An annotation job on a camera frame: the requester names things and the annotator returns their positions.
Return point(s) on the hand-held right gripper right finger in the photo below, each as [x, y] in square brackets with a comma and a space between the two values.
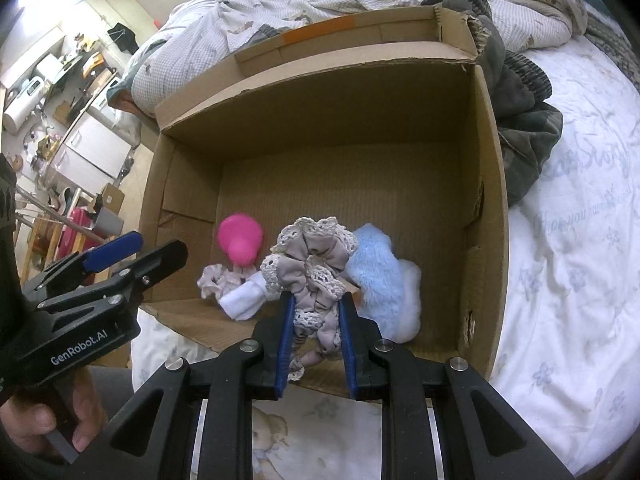
[350, 355]

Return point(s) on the white kitchen cabinets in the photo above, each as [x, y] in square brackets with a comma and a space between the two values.
[90, 145]

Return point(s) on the white cloth scrunchie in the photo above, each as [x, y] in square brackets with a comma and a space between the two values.
[242, 300]

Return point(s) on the checkered printed duvet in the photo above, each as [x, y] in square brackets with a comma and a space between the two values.
[200, 25]

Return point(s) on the white kitchen appliance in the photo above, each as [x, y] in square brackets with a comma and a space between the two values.
[29, 87]

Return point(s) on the small cardboard box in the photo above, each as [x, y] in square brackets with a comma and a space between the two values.
[112, 197]

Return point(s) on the beige lace-trimmed scrunchie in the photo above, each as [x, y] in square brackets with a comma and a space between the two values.
[315, 270]

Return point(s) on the fluffy light blue scrunchie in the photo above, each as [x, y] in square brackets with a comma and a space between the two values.
[380, 280]

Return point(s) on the red suitcase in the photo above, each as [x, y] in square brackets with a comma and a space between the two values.
[75, 230]

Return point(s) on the person's left hand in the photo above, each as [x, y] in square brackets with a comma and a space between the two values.
[25, 420]

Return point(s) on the patterned knit blanket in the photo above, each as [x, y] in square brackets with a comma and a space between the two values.
[615, 45]

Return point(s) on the camouflage garment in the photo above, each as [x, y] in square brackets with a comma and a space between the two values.
[525, 130]

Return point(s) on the small brown scrunchie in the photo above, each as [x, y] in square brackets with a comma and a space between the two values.
[210, 280]

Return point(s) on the grey bin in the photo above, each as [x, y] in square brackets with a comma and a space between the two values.
[110, 222]

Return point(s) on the dark hanging clothing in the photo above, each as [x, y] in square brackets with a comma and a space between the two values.
[122, 37]

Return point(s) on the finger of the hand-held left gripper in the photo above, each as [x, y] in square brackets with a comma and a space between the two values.
[115, 251]
[155, 262]

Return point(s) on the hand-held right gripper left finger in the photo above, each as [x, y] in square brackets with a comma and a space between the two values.
[283, 350]

